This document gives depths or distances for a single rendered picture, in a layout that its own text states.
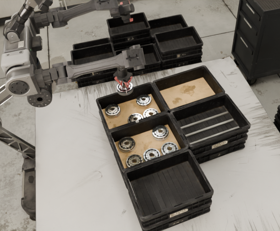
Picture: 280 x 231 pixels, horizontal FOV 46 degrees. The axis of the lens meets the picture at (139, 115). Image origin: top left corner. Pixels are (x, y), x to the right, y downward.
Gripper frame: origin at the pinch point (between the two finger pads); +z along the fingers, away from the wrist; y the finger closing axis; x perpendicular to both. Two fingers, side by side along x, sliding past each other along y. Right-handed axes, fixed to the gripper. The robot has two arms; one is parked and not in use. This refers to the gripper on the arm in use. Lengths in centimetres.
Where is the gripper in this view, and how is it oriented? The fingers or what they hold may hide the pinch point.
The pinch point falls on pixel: (124, 85)
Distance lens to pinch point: 209.4
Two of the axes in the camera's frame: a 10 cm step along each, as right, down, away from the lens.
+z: 0.7, 6.7, 7.3
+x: -5.3, 6.5, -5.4
